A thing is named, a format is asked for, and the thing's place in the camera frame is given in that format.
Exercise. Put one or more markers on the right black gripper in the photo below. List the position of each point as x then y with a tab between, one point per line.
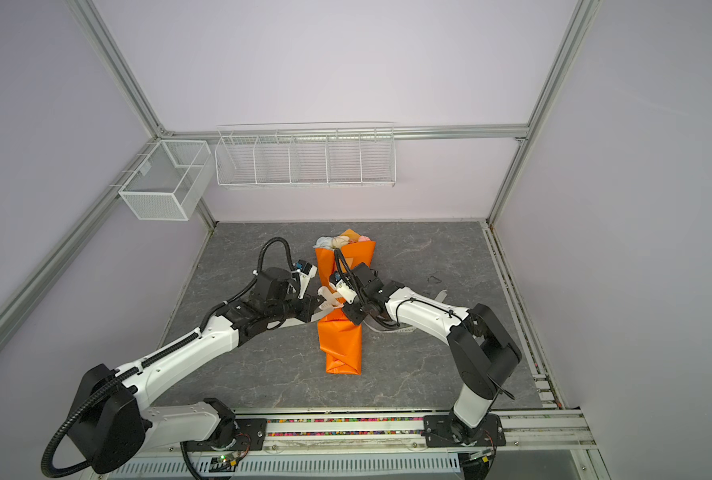
352	314

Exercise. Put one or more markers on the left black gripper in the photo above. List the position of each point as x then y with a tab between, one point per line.
310	303

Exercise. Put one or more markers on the white printed ribbon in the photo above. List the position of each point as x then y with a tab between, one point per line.
326	303

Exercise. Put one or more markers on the orange wrapping paper sheet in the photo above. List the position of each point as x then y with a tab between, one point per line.
340	339

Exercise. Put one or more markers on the cream fake rose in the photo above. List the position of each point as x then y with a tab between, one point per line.
340	241

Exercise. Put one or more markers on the white fake rose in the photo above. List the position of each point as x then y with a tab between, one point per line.
324	243

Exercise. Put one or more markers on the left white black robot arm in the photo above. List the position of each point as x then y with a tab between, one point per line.
113	416

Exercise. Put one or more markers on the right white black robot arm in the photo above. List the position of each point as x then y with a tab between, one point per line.
484	353

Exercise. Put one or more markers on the white mesh box basket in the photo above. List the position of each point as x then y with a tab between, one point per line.
170	181

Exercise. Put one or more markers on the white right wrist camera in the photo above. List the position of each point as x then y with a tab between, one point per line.
342	288

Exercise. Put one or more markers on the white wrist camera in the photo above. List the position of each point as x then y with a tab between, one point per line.
342	288
304	272

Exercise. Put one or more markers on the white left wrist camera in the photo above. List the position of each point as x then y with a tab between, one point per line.
304	272

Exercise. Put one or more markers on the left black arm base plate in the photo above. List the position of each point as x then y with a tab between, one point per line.
238	435

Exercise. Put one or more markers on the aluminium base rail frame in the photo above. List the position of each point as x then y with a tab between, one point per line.
540	444

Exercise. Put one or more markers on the white wire shelf basket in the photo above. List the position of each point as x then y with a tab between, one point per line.
306	154

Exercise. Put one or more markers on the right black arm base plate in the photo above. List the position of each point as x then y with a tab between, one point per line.
446	430

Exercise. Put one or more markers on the white slotted cable duct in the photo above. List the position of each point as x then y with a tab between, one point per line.
292	466

